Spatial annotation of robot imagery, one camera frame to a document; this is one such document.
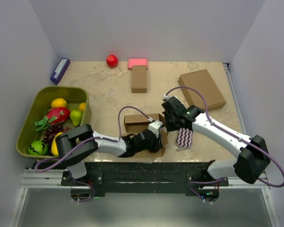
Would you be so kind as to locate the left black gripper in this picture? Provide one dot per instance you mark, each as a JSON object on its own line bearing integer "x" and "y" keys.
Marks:
{"x": 157, "y": 144}

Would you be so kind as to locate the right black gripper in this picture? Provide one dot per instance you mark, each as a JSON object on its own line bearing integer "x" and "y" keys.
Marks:
{"x": 170, "y": 127}

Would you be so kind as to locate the purple black striped sponge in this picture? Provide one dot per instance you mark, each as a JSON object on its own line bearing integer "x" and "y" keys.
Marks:
{"x": 184, "y": 139}

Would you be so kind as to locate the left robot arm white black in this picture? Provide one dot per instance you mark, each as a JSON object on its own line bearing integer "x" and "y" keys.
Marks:
{"x": 77, "y": 144}

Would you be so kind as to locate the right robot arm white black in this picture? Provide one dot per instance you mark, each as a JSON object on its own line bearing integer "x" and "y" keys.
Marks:
{"x": 249, "y": 153}

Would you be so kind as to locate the large folded cardboard box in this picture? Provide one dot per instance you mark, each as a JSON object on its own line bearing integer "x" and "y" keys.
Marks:
{"x": 205, "y": 85}

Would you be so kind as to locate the small folded cardboard box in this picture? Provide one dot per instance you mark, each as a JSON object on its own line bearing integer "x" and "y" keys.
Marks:
{"x": 139, "y": 79}

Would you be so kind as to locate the purple rectangular box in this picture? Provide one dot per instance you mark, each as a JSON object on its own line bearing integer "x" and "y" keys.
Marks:
{"x": 60, "y": 70}

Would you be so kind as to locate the pink sticky note block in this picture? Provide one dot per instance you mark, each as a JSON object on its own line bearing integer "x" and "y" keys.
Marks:
{"x": 137, "y": 62}

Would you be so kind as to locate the small orange fruit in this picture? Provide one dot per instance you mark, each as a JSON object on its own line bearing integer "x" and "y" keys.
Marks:
{"x": 82, "y": 106}

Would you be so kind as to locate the green pear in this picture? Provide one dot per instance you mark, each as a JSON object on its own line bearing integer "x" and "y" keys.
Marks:
{"x": 76, "y": 116}

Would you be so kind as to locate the red apple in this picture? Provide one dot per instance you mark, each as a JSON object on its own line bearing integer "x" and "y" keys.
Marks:
{"x": 112, "y": 61}

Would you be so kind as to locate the olive green plastic bin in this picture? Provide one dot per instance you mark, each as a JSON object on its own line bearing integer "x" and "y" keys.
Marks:
{"x": 41, "y": 105}

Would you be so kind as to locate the yellow banana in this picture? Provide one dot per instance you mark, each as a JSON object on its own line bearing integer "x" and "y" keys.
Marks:
{"x": 54, "y": 149}

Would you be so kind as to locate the red dragon fruit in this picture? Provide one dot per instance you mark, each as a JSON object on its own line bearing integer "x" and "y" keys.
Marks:
{"x": 53, "y": 117}

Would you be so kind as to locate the yellow orange mango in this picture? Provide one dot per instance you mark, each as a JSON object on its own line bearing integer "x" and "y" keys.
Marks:
{"x": 59, "y": 102}

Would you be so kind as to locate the dark purple grapes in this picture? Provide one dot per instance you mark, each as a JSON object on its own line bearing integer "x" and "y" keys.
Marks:
{"x": 52, "y": 131}

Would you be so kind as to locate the green striped watermelon toy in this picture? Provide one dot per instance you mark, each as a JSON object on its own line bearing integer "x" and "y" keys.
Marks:
{"x": 38, "y": 147}

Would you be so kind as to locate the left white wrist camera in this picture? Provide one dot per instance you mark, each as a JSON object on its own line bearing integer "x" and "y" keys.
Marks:
{"x": 155, "y": 127}

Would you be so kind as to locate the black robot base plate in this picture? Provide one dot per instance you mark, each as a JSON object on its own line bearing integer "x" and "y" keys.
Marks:
{"x": 130, "y": 177}

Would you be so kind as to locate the aluminium frame rail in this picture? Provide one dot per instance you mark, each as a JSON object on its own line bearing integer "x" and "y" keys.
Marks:
{"x": 227, "y": 72}

